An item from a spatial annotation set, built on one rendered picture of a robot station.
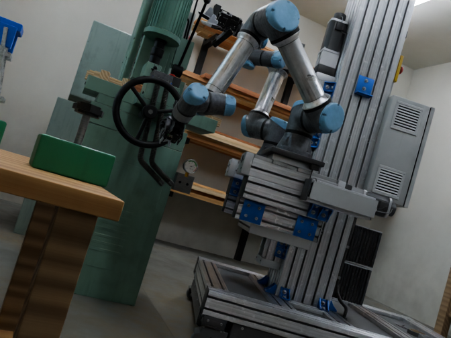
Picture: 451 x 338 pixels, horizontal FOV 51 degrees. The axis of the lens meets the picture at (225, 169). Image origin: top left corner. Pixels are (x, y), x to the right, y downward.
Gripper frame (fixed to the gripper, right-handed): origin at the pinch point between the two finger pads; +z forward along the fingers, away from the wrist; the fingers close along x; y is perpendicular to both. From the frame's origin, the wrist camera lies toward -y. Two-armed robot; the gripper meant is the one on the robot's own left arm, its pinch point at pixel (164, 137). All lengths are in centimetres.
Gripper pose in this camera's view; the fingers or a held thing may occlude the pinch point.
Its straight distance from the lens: 187.0
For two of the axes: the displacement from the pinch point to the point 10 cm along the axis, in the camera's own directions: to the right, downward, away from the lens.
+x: 8.9, 3.1, 3.3
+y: -0.9, 8.4, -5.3
